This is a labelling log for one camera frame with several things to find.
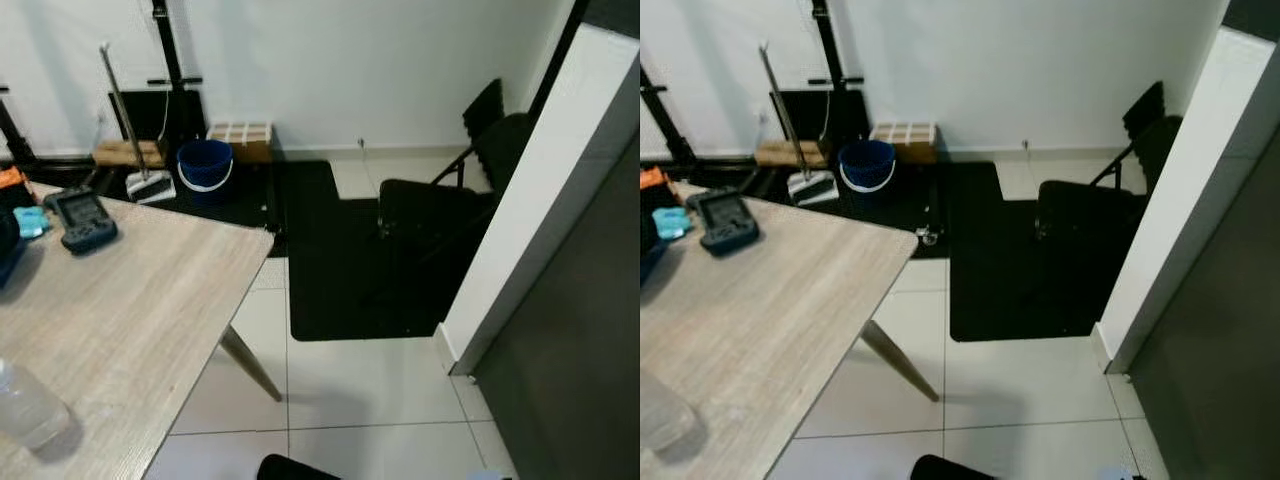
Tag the black metal stand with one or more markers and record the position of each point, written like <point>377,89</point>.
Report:
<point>15,130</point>
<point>828,40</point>
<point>665,110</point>
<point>165,40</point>

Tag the black wheeled base bar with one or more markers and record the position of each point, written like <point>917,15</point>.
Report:
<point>930,236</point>
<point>272,200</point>

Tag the black square panel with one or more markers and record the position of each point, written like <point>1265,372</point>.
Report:
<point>845,115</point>
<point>185,115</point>

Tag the black folding chair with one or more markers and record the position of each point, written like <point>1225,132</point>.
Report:
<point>1085,210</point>
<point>430,210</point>

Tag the black floor mat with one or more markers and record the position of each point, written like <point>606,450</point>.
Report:
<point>340,290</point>
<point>295,470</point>
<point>950,470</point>
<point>1000,290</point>

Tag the light wooden table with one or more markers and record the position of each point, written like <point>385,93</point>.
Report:
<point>780,320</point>
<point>130,320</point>

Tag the small teal case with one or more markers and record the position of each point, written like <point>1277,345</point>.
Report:
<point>30,222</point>
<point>673,225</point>

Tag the white mop with metal pole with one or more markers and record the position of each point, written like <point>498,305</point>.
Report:
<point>150,188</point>
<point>812,188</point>

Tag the tall steel fridge door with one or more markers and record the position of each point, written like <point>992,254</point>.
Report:
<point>570,380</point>
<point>1220,380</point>

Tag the brown wooden board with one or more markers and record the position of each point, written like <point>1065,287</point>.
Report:
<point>125,153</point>
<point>785,153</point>

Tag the orange black tool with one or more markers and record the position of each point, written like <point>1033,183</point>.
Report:
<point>10,178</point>
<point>652,178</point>

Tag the clear plastic water bottle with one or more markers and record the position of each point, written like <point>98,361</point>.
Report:
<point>30,410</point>
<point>662,415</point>

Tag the brown cardboard box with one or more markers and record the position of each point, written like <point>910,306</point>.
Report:
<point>240,135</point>
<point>903,135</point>

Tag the grey steel fridge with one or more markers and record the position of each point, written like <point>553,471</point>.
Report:
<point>530,200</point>
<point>1190,180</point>

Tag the blue plastic bucket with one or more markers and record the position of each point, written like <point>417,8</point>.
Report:
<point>205,175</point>
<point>866,170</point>

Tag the dark blue handheld device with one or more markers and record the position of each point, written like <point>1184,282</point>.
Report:
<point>82,220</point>
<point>727,222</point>

